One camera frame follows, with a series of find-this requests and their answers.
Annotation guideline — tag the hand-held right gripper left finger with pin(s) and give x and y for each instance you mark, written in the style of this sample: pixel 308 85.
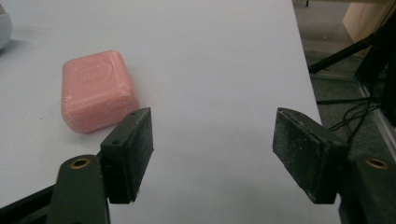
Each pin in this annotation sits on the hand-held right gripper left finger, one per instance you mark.
pixel 124 161

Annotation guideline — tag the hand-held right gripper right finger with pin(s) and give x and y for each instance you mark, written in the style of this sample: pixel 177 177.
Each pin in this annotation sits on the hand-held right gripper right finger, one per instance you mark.
pixel 314 158

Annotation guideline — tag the pink soap bar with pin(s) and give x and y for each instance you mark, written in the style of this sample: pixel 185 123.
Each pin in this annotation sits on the pink soap bar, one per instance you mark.
pixel 96 91

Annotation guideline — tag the black stand leg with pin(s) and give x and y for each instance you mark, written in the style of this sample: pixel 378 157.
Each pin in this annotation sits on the black stand leg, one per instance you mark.
pixel 342 54

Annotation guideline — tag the beige board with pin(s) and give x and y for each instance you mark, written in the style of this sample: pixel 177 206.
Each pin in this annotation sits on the beige board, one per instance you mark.
pixel 364 20

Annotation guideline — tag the white round container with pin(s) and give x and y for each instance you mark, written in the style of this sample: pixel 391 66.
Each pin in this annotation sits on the white round container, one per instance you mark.
pixel 3 29

